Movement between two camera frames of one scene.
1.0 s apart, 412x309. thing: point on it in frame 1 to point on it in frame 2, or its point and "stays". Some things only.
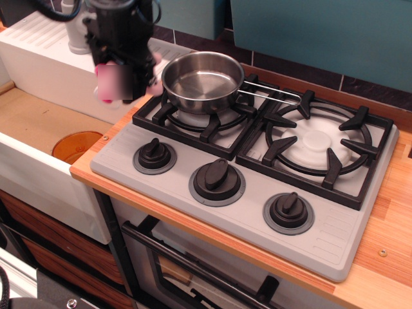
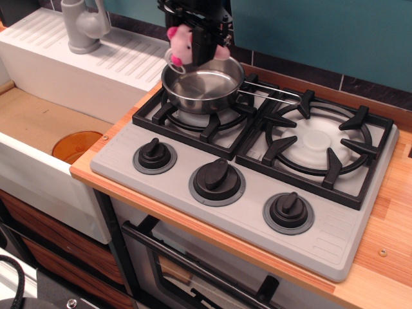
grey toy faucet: (76, 29) stays
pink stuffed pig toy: (115, 82) to (181, 44)
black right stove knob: (288, 214) stays
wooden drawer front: (51, 230) stays
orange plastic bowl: (73, 146) stays
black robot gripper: (125, 35) to (211, 22)
